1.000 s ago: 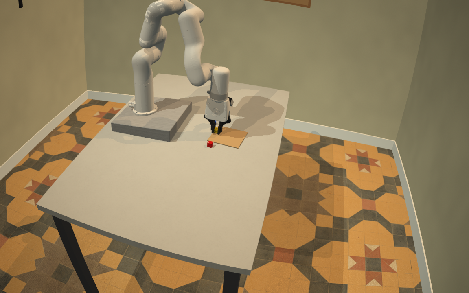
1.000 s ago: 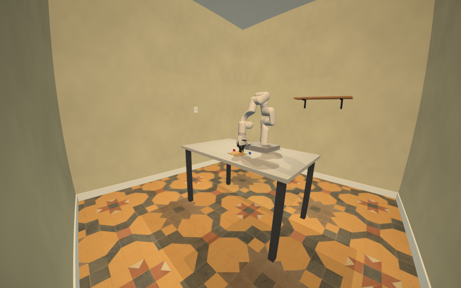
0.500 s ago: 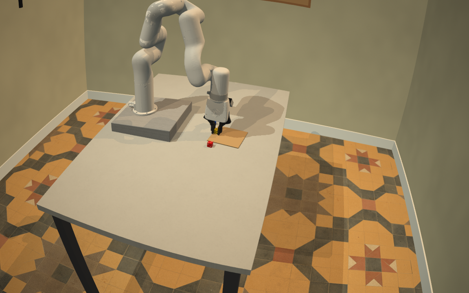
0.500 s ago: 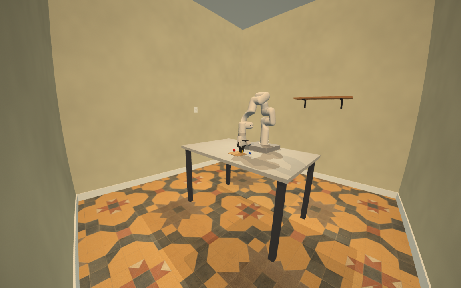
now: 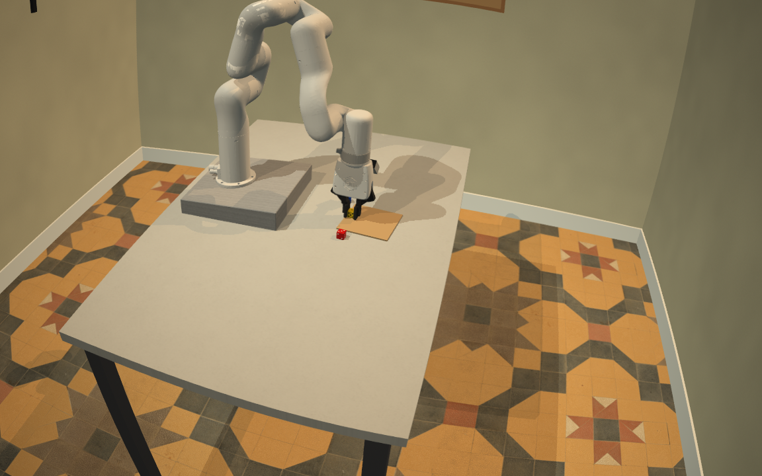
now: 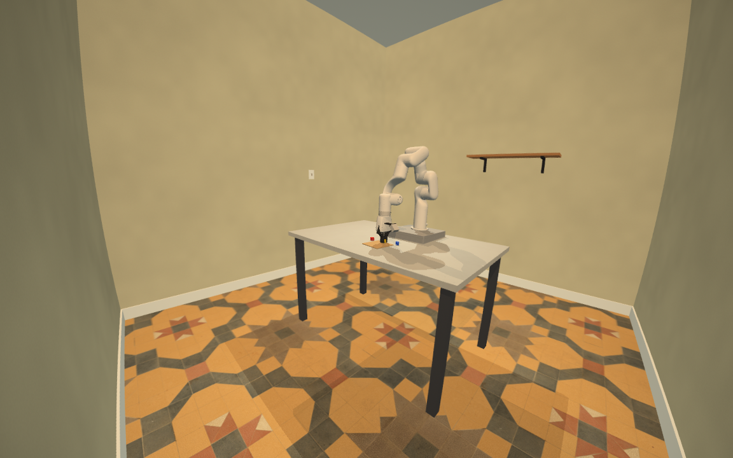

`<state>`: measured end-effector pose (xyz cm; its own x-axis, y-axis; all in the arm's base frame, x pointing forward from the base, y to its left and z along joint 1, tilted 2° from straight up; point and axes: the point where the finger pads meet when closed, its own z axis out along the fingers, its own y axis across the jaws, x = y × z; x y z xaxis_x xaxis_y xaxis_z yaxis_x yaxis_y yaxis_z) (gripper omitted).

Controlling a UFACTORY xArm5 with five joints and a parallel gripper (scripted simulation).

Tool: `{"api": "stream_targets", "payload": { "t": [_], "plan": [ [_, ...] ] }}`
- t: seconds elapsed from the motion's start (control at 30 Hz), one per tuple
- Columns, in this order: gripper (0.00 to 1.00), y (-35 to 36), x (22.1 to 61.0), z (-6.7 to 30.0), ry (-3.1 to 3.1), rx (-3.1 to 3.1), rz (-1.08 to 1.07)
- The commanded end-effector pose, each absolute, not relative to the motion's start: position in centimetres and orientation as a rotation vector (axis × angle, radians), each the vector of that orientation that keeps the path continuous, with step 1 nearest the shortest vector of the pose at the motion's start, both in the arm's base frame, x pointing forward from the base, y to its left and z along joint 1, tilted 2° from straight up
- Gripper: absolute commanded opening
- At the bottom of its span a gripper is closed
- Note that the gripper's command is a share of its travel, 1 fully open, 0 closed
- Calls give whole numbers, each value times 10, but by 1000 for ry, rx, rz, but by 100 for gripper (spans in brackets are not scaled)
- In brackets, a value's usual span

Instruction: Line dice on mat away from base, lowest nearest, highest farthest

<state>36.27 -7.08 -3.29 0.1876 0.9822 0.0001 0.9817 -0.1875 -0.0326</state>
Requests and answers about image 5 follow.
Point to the orange mat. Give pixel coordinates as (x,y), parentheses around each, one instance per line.
(374,223)

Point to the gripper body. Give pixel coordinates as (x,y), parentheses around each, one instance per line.
(353,181)

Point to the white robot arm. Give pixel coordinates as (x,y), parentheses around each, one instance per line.
(308,38)

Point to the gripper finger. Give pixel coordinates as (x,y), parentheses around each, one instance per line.
(345,202)
(359,203)

